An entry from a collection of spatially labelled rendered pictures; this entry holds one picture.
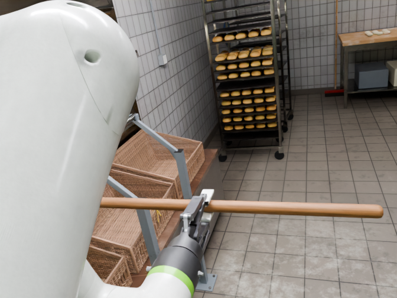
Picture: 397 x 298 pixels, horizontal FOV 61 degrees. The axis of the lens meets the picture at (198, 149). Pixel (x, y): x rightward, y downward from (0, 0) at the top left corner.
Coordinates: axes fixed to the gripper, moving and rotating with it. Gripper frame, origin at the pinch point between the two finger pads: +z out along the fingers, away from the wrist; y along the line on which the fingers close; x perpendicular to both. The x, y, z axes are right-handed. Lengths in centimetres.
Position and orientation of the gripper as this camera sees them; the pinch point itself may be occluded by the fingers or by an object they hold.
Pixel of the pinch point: (206, 204)
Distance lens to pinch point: 85.9
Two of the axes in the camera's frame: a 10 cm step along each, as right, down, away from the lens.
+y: 1.6, 9.1, 3.9
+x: 9.5, -0.2, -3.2
